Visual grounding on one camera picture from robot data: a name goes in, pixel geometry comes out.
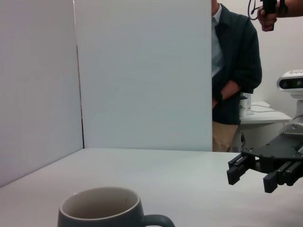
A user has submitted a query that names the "white desk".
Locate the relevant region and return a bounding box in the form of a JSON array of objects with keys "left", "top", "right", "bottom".
[{"left": 233, "top": 101, "right": 293, "bottom": 152}]

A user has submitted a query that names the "black handheld controller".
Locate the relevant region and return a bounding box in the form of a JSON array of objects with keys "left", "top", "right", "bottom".
[{"left": 260, "top": 0, "right": 278, "bottom": 18}]

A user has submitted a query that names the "forearm with dark watch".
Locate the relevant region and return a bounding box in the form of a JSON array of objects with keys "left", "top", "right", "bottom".
[{"left": 212, "top": 79, "right": 242, "bottom": 108}]

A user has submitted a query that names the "person in dark jacket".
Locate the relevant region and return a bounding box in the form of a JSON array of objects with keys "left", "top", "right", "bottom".
[{"left": 211, "top": 0, "right": 263, "bottom": 152}]

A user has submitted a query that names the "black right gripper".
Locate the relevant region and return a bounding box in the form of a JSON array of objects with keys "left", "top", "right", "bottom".
[{"left": 226, "top": 133, "right": 303, "bottom": 193}]

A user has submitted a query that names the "silver robot head camera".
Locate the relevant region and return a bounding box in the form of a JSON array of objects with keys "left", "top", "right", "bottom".
[{"left": 276, "top": 69, "right": 303, "bottom": 99}]

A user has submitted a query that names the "grey ceramic cup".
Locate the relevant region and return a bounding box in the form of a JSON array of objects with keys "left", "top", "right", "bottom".
[{"left": 57, "top": 186, "right": 176, "bottom": 227}]

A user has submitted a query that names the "white printed carton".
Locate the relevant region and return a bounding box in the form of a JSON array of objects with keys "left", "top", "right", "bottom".
[{"left": 239, "top": 92, "right": 253, "bottom": 117}]

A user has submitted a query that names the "forearm with black wristband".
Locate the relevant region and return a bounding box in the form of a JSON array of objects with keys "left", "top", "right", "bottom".
[{"left": 276, "top": 0, "right": 303, "bottom": 18}]

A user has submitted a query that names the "white partition board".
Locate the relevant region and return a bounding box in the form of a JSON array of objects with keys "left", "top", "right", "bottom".
[{"left": 72, "top": 0, "right": 213, "bottom": 152}]

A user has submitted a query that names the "white robot torso column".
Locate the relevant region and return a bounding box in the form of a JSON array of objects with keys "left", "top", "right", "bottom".
[{"left": 293, "top": 98, "right": 303, "bottom": 124}]

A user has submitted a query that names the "hand gripping black controller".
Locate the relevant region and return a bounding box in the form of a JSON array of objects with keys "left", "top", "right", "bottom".
[{"left": 257, "top": 5, "right": 278, "bottom": 32}]

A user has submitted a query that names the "dark hanging cable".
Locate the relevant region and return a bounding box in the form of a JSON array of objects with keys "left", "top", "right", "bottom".
[{"left": 247, "top": 0, "right": 261, "bottom": 21}]

